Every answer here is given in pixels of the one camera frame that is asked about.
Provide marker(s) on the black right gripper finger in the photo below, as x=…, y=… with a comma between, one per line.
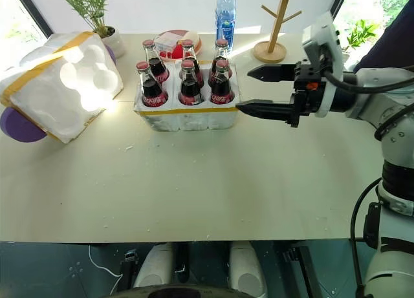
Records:
x=271, y=73
x=268, y=110

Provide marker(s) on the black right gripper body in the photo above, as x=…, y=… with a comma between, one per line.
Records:
x=307, y=97

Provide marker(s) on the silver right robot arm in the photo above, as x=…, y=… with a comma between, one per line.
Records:
x=381, y=97

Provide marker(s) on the glass cola bottle red cap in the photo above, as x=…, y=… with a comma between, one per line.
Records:
x=191, y=91
x=222, y=50
x=221, y=91
x=189, y=52
x=155, y=60
x=152, y=94

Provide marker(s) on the white foam crate yellow tape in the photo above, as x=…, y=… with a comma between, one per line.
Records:
x=189, y=117

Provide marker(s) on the white foam taped box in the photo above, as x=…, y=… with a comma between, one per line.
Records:
x=61, y=88

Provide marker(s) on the wooden branch rack stand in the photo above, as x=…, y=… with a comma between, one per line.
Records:
x=275, y=29

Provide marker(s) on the clear water bottle blue label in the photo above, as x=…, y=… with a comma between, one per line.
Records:
x=225, y=17

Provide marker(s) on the green leafy plant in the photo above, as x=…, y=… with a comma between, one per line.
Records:
x=360, y=36

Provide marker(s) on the plate with red white food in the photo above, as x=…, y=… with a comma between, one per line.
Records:
x=174, y=44

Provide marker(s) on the dark blue cloth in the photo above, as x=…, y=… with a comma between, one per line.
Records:
x=388, y=29

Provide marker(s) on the white robot leg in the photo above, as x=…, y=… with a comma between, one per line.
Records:
x=153, y=265
x=247, y=269

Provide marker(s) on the green plant in white pot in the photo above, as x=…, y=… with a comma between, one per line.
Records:
x=97, y=17

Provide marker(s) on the large purple disc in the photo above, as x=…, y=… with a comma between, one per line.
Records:
x=19, y=126

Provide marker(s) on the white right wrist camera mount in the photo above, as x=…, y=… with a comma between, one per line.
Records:
x=326, y=36

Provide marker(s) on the black table leg bracket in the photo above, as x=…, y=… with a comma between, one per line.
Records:
x=129, y=264
x=304, y=265

